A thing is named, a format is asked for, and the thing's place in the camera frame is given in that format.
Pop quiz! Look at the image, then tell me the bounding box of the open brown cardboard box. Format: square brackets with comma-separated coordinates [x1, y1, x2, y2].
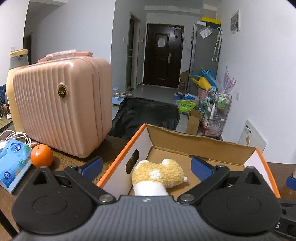
[179, 71, 190, 93]

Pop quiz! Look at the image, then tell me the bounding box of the orange fruit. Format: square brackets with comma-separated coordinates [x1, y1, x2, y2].
[31, 144, 54, 168]

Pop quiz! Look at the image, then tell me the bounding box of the yellow and white dog plush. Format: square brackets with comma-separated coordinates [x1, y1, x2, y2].
[131, 159, 188, 197]

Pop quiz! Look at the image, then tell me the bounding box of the cream bottle with grey band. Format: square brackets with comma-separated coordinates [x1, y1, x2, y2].
[6, 49, 30, 130]

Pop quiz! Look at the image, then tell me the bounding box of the green packet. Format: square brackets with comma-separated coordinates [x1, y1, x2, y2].
[178, 98, 197, 114]

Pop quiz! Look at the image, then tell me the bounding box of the interior doorway frame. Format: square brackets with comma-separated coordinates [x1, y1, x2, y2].
[126, 13, 141, 91]

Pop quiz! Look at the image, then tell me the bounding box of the grey refrigerator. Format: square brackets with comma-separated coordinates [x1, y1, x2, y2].
[188, 22, 222, 93]

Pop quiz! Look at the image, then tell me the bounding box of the pink ribbed suitcase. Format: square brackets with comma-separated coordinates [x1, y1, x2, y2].
[13, 52, 113, 158]

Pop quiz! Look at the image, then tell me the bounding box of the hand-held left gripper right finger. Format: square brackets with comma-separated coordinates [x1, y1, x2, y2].
[177, 156, 264, 206]

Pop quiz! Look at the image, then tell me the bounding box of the dark brown entrance door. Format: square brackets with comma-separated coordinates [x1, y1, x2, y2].
[143, 23, 185, 89]

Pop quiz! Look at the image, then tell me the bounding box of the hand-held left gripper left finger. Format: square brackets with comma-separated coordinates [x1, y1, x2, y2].
[31, 156, 117, 205]

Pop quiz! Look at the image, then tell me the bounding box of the white cable bundle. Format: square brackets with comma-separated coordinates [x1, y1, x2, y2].
[0, 129, 38, 149]

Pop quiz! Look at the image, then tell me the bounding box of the white wall electrical panel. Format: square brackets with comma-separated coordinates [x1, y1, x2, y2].
[231, 9, 241, 35]

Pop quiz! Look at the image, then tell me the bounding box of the white leaning board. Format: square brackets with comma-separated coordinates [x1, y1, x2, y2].
[238, 120, 267, 153]

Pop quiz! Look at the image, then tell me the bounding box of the small brown cardboard box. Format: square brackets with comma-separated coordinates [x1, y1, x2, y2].
[186, 109, 203, 135]

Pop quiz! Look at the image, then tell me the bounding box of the yellow and black box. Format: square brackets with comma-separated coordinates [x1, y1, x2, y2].
[201, 16, 222, 25]

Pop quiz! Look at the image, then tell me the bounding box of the yellow plastic dustpan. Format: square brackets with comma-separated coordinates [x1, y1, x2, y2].
[190, 77, 211, 91]

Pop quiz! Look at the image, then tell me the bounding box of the blue tissue pack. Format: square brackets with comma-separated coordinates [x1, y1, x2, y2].
[0, 139, 32, 194]

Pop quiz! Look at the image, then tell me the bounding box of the black bag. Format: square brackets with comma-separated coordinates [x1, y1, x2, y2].
[108, 97, 180, 139]

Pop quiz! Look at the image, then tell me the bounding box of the blue plastic rack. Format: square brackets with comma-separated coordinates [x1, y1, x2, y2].
[190, 70, 220, 87]

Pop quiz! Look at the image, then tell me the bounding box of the white striped umbrella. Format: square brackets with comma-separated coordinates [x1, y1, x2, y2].
[211, 29, 219, 61]
[216, 27, 223, 62]

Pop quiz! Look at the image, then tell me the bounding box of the orange and white cardboard box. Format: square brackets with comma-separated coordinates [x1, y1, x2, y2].
[97, 123, 281, 200]

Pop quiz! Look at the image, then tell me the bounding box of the metal rolling cart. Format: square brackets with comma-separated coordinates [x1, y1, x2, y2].
[199, 91, 232, 137]

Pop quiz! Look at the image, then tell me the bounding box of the pink crinkled wrap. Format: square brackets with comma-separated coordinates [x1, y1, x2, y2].
[45, 49, 77, 60]

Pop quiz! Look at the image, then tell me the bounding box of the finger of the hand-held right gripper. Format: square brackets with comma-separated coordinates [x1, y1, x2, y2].
[286, 176, 296, 192]

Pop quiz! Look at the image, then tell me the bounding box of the clear plastic bag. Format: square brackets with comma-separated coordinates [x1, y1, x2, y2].
[199, 27, 213, 39]

